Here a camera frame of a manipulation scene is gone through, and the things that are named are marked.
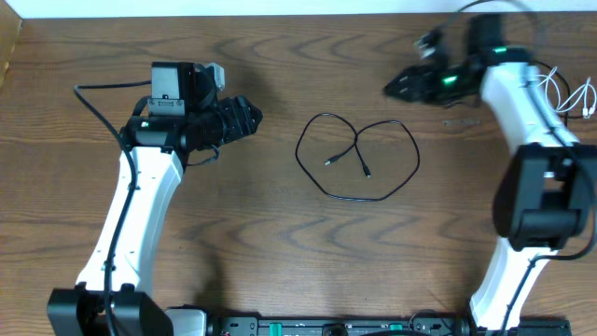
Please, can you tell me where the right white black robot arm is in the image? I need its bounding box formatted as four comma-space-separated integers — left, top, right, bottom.
383, 14, 596, 335

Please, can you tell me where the white usb cable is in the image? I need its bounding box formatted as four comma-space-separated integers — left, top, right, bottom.
535, 65, 597, 119

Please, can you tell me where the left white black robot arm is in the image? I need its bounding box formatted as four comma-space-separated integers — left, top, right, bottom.
47, 62, 263, 335

